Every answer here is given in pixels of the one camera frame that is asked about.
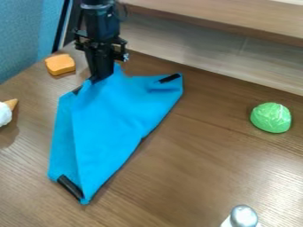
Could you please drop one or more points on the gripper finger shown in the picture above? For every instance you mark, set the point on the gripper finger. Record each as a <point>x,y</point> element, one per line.
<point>94,65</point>
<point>107,64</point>

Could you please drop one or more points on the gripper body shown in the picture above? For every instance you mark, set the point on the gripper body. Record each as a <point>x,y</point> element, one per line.
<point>103,42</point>

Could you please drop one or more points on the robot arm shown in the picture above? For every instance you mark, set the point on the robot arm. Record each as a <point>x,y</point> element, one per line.
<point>98,14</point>

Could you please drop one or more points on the blue cloth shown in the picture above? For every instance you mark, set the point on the blue cloth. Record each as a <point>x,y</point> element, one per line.
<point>114,118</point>

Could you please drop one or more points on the orange toy bread slice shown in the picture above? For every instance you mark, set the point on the orange toy bread slice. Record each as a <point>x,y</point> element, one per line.
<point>60,64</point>

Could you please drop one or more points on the toy ice cream cone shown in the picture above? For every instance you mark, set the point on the toy ice cream cone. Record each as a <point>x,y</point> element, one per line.
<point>5,111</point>

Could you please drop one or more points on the green toy cabbage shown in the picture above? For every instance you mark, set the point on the green toy cabbage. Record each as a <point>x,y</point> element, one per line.
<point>271,117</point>

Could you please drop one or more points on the silver and white toy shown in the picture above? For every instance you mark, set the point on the silver and white toy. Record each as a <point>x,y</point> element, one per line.
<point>241,217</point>

